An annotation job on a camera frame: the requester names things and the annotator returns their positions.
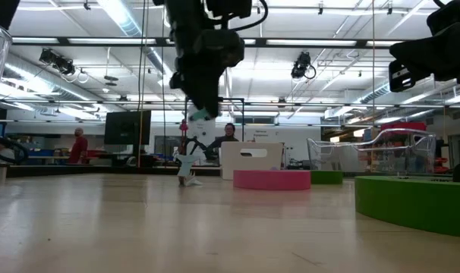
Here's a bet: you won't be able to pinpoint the black curved cable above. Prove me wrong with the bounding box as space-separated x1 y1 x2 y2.
0 130 30 165

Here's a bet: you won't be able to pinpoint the yellow hanging cable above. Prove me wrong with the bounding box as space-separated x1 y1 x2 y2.
138 109 145 168

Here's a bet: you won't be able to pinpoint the red pole-mounted object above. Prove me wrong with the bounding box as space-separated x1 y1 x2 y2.
178 119 189 156

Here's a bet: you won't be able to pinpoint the pale blue staple remover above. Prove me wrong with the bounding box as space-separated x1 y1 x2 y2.
175 153 203 187

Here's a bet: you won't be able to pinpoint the person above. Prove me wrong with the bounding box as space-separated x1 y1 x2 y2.
209 122 241 149
0 139 17 161
67 127 89 165

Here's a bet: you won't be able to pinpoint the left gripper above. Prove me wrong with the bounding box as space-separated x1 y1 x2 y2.
169 29 245 118

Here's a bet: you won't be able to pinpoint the small green tape roll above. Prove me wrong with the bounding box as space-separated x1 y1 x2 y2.
310 170 344 186

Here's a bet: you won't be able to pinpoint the white plastic bin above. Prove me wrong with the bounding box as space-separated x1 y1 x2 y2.
220 141 285 181

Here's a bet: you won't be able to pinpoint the red box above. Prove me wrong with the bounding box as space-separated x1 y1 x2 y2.
380 121 427 133

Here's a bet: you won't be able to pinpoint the black monitor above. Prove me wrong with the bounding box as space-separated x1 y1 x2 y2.
103 110 152 145

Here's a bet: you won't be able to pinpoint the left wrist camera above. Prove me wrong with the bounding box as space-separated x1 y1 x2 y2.
205 0 254 20

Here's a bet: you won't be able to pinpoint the large green tape roll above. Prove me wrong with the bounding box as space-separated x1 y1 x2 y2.
354 175 460 240

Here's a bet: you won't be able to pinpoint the black rig bar with lights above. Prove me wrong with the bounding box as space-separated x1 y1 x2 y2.
11 36 405 49

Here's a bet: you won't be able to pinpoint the clear wire dish rack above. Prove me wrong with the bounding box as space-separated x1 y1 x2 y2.
307 127 437 176

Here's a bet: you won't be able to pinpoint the silver ventilation duct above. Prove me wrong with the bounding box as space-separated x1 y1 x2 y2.
96 0 176 79

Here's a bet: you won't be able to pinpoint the thin black hanging cable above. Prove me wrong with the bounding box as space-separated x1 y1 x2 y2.
162 5 167 140
371 0 376 126

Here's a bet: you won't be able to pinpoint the black metal table frame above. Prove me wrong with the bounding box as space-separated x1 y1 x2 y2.
0 163 222 179

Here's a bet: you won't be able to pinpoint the pink tape roll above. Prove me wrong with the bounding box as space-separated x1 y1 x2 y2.
232 169 312 191

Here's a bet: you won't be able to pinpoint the black ceiling-mounted camera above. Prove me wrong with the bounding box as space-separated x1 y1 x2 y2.
39 48 76 76
290 52 317 80

